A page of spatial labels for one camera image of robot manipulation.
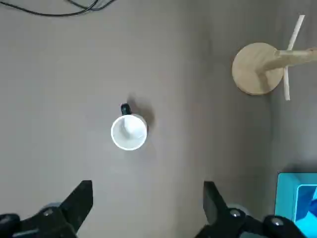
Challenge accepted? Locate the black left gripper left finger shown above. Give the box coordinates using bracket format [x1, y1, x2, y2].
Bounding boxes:
[0, 180, 94, 238]

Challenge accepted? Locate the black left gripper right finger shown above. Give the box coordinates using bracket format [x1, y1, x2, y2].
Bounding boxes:
[198, 181, 307, 238]

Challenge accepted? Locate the dark navy square rag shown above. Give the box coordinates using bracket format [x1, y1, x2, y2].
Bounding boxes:
[297, 185, 317, 225]

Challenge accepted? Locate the white mug with black handle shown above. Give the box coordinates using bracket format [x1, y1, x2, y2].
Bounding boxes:
[110, 103, 149, 151]

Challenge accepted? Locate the cyan plastic box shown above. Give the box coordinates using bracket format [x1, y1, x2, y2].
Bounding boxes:
[274, 171, 317, 238]

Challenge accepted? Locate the wooden mug stand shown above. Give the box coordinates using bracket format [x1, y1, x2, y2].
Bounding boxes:
[232, 14, 317, 101]

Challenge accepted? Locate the thin black cable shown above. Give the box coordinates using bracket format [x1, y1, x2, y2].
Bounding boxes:
[0, 0, 111, 17]
[66, 0, 117, 11]

